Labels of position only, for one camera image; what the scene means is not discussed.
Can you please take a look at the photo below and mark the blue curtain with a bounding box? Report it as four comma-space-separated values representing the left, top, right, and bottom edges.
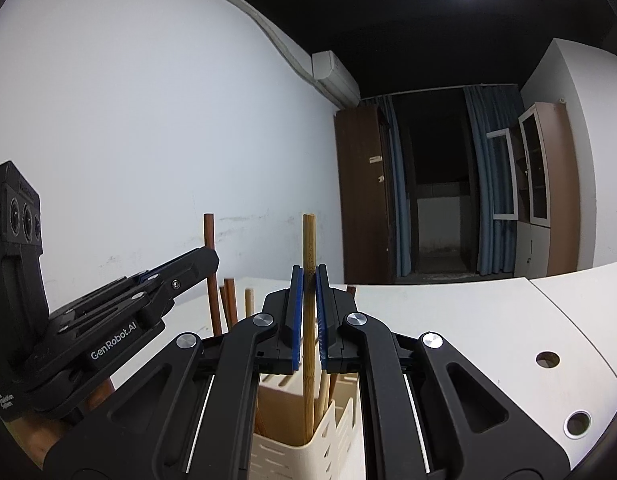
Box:
376, 95, 414, 278
461, 85, 522, 277

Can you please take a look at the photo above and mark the cream slotted utensil holder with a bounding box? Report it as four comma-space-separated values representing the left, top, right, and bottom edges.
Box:
249, 373, 365, 480

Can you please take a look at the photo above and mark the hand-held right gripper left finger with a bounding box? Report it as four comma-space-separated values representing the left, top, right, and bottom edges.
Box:
42, 265, 304, 480

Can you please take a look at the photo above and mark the white air conditioner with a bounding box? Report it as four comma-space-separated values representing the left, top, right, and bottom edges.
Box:
311, 50, 362, 108

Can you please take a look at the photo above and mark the glass door cabinet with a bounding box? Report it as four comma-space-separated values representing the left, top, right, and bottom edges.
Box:
513, 101, 582, 279

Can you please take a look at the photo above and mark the white wall cable duct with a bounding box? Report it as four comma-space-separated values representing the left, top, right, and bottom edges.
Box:
161, 0, 352, 111

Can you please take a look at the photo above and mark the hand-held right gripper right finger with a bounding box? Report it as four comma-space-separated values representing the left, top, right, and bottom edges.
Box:
315, 263, 573, 480

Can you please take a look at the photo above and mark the person's left hand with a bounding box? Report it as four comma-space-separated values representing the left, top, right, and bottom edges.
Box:
1, 377, 115, 467

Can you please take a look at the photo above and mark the white window frame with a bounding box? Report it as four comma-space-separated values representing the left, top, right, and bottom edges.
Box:
485, 127, 520, 222

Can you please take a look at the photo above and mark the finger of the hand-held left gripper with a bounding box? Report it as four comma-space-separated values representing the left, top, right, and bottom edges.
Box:
60, 248, 220, 334
48, 247, 210, 327

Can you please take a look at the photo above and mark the brown wooden cabinet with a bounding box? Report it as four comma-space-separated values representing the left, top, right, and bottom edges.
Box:
333, 105, 397, 286

